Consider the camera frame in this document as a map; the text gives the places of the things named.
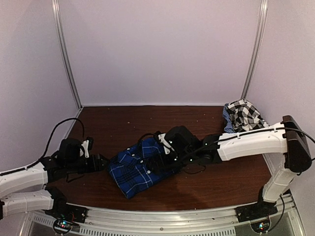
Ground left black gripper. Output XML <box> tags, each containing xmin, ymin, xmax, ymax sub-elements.
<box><xmin>65</xmin><ymin>153</ymin><xmax>110</xmax><ymax>174</ymax></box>

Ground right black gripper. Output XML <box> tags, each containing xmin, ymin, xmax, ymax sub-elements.
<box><xmin>147</xmin><ymin>150</ymin><xmax>195</xmax><ymax>175</ymax></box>

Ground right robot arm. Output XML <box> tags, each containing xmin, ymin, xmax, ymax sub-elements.
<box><xmin>146</xmin><ymin>115</ymin><xmax>313</xmax><ymax>217</ymax></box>

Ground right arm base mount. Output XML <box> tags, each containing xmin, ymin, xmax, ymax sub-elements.
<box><xmin>235</xmin><ymin>188</ymin><xmax>278</xmax><ymax>223</ymax></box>

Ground front aluminium rail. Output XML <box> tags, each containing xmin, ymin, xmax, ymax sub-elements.
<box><xmin>18</xmin><ymin>197</ymin><xmax>306</xmax><ymax>236</ymax></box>

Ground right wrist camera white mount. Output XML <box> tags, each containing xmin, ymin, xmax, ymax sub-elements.
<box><xmin>154</xmin><ymin>131</ymin><xmax>176</xmax><ymax>155</ymax></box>

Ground right green circuit board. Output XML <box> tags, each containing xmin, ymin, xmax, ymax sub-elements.
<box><xmin>251</xmin><ymin>220</ymin><xmax>271</xmax><ymax>234</ymax></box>

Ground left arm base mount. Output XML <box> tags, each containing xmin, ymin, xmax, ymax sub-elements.
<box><xmin>44</xmin><ymin>187</ymin><xmax>88</xmax><ymax>223</ymax></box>

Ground left green circuit board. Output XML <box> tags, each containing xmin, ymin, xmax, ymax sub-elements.
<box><xmin>53</xmin><ymin>219</ymin><xmax>73</xmax><ymax>234</ymax></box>

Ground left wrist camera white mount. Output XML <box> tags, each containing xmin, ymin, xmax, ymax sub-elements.
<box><xmin>80</xmin><ymin>137</ymin><xmax>94</xmax><ymax>158</ymax></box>

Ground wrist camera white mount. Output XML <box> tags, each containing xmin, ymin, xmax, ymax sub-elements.
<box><xmin>154</xmin><ymin>131</ymin><xmax>176</xmax><ymax>155</ymax></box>
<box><xmin>80</xmin><ymin>137</ymin><xmax>94</xmax><ymax>158</ymax></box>

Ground left aluminium frame post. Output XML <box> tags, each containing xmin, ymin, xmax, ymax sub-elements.
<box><xmin>51</xmin><ymin>0</ymin><xmax>83</xmax><ymax>109</ymax></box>

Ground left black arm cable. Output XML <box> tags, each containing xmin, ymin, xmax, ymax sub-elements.
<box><xmin>0</xmin><ymin>118</ymin><xmax>86</xmax><ymax>175</ymax></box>

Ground black white checked shirt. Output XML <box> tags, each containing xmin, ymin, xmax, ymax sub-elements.
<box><xmin>227</xmin><ymin>99</ymin><xmax>269</xmax><ymax>133</ymax></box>

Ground small blue gingham shirt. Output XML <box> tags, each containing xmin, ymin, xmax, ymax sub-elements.
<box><xmin>222</xmin><ymin>103</ymin><xmax>236</xmax><ymax>133</ymax></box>

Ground right aluminium frame post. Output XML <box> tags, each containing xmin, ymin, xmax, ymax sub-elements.
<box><xmin>241</xmin><ymin>0</ymin><xmax>268</xmax><ymax>99</ymax></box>

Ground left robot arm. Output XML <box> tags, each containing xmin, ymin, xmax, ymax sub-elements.
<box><xmin>0</xmin><ymin>137</ymin><xmax>109</xmax><ymax>223</ymax></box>

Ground aluminium frame post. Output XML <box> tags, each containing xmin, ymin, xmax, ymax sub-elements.
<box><xmin>241</xmin><ymin>0</ymin><xmax>268</xmax><ymax>99</ymax></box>
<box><xmin>51</xmin><ymin>0</ymin><xmax>83</xmax><ymax>109</ymax></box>

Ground blue plaid long sleeve shirt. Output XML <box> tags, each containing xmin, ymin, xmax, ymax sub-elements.
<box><xmin>107</xmin><ymin>137</ymin><xmax>180</xmax><ymax>199</ymax></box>

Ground green circuit board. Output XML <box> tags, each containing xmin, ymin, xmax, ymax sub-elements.
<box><xmin>251</xmin><ymin>220</ymin><xmax>271</xmax><ymax>234</ymax></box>
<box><xmin>53</xmin><ymin>219</ymin><xmax>73</xmax><ymax>234</ymax></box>

